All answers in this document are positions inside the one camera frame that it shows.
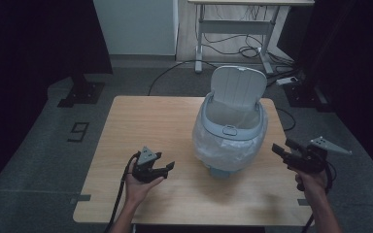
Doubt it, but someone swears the dark curtain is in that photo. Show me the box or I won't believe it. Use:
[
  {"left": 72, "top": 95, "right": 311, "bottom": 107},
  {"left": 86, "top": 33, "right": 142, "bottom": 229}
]
[{"left": 276, "top": 0, "right": 373, "bottom": 187}]

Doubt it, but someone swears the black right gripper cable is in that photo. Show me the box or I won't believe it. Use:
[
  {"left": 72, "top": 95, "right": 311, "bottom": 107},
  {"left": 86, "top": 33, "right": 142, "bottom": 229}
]
[{"left": 304, "top": 160, "right": 338, "bottom": 233}]

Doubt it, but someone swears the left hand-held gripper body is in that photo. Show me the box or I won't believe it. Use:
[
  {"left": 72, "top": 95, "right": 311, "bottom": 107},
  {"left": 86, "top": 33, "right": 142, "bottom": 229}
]
[{"left": 131, "top": 146, "right": 170, "bottom": 184}]

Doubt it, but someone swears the long black floor cable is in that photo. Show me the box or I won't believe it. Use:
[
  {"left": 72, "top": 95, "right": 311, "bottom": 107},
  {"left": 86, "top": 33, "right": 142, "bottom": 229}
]
[{"left": 147, "top": 59, "right": 300, "bottom": 97}]

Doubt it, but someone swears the white desk frame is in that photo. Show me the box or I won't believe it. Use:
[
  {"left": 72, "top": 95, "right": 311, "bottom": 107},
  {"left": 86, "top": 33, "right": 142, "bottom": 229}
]
[{"left": 187, "top": 0, "right": 316, "bottom": 76}]

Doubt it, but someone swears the grey lidded trash bin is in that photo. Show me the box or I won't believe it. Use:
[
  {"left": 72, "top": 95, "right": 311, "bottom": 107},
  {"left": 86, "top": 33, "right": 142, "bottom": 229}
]
[{"left": 191, "top": 65, "right": 269, "bottom": 180}]

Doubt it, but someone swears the white power strip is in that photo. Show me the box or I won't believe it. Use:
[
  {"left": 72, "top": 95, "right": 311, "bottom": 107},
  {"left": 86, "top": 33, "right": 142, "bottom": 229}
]
[{"left": 275, "top": 76, "right": 298, "bottom": 87}]

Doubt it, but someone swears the person's right hand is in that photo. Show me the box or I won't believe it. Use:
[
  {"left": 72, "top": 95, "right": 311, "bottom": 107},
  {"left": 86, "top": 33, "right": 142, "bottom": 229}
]
[{"left": 287, "top": 165, "right": 328, "bottom": 196}]

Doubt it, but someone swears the black looped floor cable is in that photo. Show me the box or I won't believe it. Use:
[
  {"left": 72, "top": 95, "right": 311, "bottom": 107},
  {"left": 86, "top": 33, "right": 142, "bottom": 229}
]
[{"left": 275, "top": 107, "right": 297, "bottom": 132}]

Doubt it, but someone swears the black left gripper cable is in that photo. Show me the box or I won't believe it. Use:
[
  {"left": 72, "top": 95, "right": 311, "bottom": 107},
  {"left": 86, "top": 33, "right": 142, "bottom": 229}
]
[{"left": 104, "top": 150, "right": 143, "bottom": 233}]

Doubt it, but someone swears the tangle of black cables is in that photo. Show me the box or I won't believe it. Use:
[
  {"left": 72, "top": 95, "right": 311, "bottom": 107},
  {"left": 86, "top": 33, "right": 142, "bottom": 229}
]
[{"left": 202, "top": 5, "right": 295, "bottom": 67}]

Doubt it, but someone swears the white partition panel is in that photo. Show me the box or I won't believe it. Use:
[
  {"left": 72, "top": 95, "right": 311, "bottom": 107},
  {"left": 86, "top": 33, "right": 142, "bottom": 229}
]
[{"left": 92, "top": 0, "right": 180, "bottom": 56}]

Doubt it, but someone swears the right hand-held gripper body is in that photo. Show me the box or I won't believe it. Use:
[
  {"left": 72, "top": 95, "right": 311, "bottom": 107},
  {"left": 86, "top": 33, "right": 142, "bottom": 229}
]
[{"left": 284, "top": 135, "right": 354, "bottom": 175}]

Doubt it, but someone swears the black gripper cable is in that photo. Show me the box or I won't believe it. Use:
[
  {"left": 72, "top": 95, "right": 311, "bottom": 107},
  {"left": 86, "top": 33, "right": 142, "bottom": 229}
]
[
  {"left": 104, "top": 150, "right": 143, "bottom": 233},
  {"left": 304, "top": 160, "right": 338, "bottom": 233}
]

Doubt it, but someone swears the black stand base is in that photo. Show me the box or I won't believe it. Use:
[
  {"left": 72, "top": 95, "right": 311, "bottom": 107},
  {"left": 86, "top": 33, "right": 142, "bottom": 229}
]
[
  {"left": 56, "top": 73, "right": 106, "bottom": 109},
  {"left": 284, "top": 79, "right": 335, "bottom": 114}
]

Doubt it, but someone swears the clear plastic bin liner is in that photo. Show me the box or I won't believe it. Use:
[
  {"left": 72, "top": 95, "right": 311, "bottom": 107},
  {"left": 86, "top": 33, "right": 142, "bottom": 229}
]
[{"left": 192, "top": 96, "right": 268, "bottom": 173}]

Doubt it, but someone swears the person's left hand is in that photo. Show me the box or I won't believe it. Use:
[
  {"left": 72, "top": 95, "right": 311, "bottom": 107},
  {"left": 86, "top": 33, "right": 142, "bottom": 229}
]
[{"left": 123, "top": 170, "right": 166, "bottom": 207}]

